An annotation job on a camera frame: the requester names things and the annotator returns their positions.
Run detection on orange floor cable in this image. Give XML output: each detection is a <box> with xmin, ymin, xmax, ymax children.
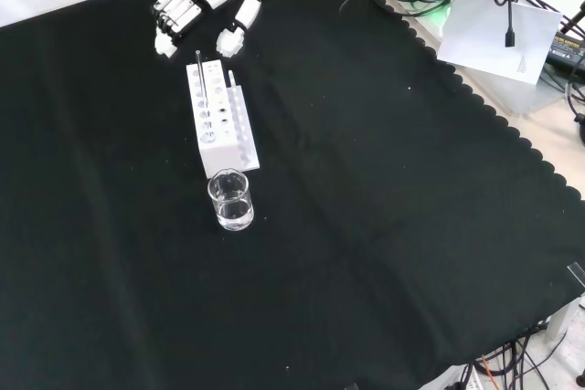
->
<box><xmin>481</xmin><ymin>354</ymin><xmax>500</xmax><ymax>390</ymax></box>

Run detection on pale board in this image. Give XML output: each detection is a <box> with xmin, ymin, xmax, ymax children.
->
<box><xmin>456</xmin><ymin>60</ymin><xmax>570</xmax><ymax>118</ymax></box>

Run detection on white paper sheet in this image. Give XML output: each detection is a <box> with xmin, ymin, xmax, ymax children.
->
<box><xmin>437</xmin><ymin>0</ymin><xmax>564</xmax><ymax>86</ymax></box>

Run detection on black floor cable bundle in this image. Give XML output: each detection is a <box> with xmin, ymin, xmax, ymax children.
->
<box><xmin>470</xmin><ymin>331</ymin><xmax>557</xmax><ymax>390</ymax></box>

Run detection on white test tube rack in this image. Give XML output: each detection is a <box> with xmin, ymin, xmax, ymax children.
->
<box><xmin>185</xmin><ymin>59</ymin><xmax>261</xmax><ymax>180</ymax></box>

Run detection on black power adapter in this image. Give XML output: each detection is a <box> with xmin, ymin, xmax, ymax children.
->
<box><xmin>547</xmin><ymin>29</ymin><xmax>585</xmax><ymax>69</ymax></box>

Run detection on black cable with plug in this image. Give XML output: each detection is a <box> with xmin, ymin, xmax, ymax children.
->
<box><xmin>488</xmin><ymin>0</ymin><xmax>520</xmax><ymax>48</ymax></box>

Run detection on small clear glass beaker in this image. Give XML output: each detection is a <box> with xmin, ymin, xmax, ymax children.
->
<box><xmin>207</xmin><ymin>169</ymin><xmax>255</xmax><ymax>232</ymax></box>

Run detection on white table leg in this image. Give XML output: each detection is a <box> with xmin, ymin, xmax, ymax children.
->
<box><xmin>545</xmin><ymin>302</ymin><xmax>585</xmax><ymax>342</ymax></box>

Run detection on clear glass rod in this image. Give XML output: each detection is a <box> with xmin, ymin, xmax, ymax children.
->
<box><xmin>195</xmin><ymin>50</ymin><xmax>210</xmax><ymax>111</ymax></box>

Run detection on black bench cloth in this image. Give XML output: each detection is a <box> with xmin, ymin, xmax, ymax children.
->
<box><xmin>0</xmin><ymin>0</ymin><xmax>585</xmax><ymax>390</ymax></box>

